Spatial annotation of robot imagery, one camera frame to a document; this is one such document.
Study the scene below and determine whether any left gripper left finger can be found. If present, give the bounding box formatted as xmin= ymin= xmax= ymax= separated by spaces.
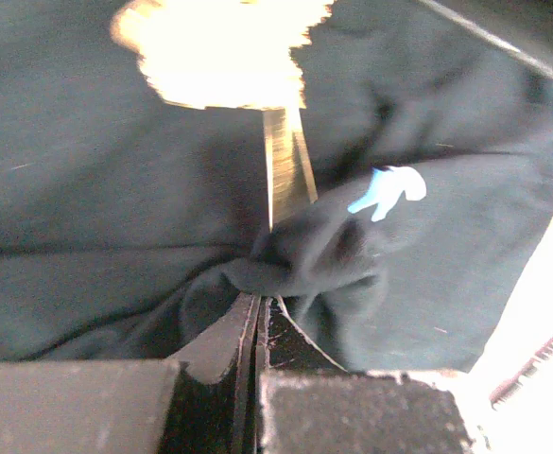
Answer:
xmin=159 ymin=293 xmax=261 ymax=453

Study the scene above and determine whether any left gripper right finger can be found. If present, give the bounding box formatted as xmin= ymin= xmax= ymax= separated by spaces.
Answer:
xmin=256 ymin=299 xmax=475 ymax=453

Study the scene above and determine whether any black t-shirt garment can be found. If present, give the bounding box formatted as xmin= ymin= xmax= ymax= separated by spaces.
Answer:
xmin=0 ymin=1 xmax=553 ymax=370

